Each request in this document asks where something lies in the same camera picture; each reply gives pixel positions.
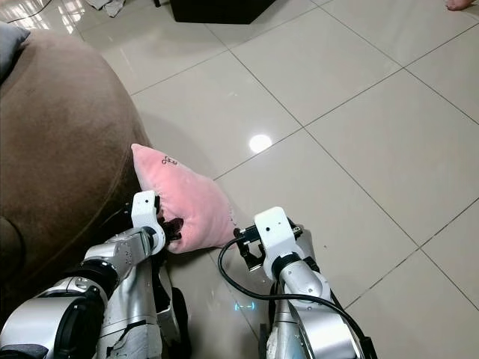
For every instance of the pink plush pillow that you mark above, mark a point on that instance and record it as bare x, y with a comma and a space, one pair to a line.
191, 198

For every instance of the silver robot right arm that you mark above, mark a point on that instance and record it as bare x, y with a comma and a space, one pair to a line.
314, 307

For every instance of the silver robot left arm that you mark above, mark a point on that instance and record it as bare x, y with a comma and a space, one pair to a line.
75, 307

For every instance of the brown fabric sofa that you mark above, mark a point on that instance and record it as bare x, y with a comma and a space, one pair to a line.
67, 142

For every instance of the brown sofa cushion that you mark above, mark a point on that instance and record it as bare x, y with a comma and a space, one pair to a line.
9, 254

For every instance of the grey pillow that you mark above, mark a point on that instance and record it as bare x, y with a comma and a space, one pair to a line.
9, 48

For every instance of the silver robot left leg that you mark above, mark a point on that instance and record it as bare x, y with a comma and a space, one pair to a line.
146, 314

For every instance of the black cabinet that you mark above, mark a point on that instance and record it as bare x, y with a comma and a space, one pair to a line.
221, 9

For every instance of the grey crumpled cloth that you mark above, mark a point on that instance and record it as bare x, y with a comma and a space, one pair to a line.
108, 6

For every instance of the person's bare foot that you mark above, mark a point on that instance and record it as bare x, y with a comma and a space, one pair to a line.
464, 4

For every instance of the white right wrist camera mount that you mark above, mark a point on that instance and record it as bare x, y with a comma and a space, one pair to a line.
275, 232

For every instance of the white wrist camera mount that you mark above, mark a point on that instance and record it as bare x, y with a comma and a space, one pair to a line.
275, 232
144, 211

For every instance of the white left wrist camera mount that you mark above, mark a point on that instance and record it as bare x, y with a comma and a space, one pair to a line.
144, 211

